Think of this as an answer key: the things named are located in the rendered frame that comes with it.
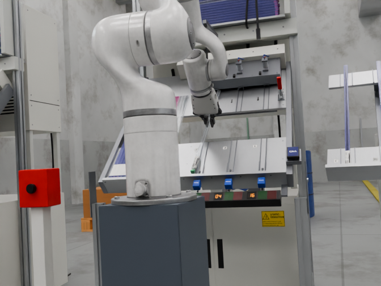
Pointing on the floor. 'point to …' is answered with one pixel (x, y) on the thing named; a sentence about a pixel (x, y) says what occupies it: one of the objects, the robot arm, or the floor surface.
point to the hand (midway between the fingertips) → (209, 121)
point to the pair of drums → (310, 183)
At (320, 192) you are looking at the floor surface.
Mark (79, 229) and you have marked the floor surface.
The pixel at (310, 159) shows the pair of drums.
